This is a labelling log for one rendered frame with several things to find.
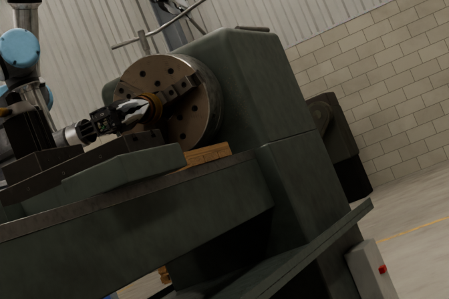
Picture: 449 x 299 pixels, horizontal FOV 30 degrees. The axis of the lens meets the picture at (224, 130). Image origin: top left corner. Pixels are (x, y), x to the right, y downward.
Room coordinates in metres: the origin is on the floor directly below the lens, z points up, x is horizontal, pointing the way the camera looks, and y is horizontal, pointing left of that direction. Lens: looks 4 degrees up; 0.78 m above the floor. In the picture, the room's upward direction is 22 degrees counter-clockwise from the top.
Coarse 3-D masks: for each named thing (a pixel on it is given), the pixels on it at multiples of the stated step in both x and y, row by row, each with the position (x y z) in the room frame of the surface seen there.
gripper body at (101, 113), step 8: (96, 112) 2.31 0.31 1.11; (104, 112) 2.28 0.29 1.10; (112, 112) 2.31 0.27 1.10; (120, 112) 2.34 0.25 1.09; (88, 120) 2.37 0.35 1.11; (96, 120) 2.29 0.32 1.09; (104, 120) 2.29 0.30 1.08; (112, 120) 2.29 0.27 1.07; (120, 120) 2.33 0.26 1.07; (80, 128) 2.31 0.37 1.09; (88, 128) 2.30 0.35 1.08; (96, 128) 2.29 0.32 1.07; (104, 128) 2.30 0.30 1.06; (112, 128) 2.33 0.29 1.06; (120, 128) 2.33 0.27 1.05; (80, 136) 2.31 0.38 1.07; (88, 136) 2.34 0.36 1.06; (96, 136) 2.38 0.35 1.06
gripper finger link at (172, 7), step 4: (164, 4) 2.49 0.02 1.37; (168, 4) 2.50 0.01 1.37; (172, 4) 2.50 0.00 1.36; (168, 8) 2.47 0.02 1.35; (172, 8) 2.50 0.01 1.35; (176, 8) 2.50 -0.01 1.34; (172, 12) 2.47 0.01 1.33; (176, 12) 2.49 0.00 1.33; (180, 12) 2.50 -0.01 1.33; (184, 16) 2.49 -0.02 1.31
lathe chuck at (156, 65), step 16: (144, 64) 2.46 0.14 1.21; (160, 64) 2.44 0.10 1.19; (176, 64) 2.42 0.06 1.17; (192, 64) 2.44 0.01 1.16; (128, 80) 2.48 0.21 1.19; (144, 80) 2.46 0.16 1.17; (160, 80) 2.45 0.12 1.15; (176, 80) 2.43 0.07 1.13; (208, 80) 2.45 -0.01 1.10; (192, 96) 2.42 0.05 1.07; (208, 96) 2.41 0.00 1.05; (176, 112) 2.44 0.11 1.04; (192, 112) 2.43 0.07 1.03; (208, 112) 2.41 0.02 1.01; (176, 128) 2.45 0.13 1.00; (192, 128) 2.43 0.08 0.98; (208, 128) 2.44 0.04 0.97; (192, 144) 2.44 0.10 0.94
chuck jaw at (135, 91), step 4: (120, 80) 2.49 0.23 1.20; (120, 84) 2.45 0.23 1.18; (124, 84) 2.45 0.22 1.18; (128, 84) 2.48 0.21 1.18; (116, 88) 2.45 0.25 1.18; (120, 88) 2.45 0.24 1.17; (124, 88) 2.44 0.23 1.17; (128, 88) 2.44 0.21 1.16; (132, 88) 2.45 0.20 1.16; (136, 88) 2.47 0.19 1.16; (116, 92) 2.45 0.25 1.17; (120, 92) 2.45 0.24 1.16; (124, 92) 2.45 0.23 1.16; (128, 92) 2.42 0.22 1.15; (132, 92) 2.41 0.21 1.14; (136, 92) 2.42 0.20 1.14; (140, 92) 2.44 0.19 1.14; (144, 92) 2.47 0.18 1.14; (120, 96) 2.45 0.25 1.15; (124, 96) 2.42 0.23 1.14; (128, 96) 2.43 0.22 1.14; (132, 96) 2.39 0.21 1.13
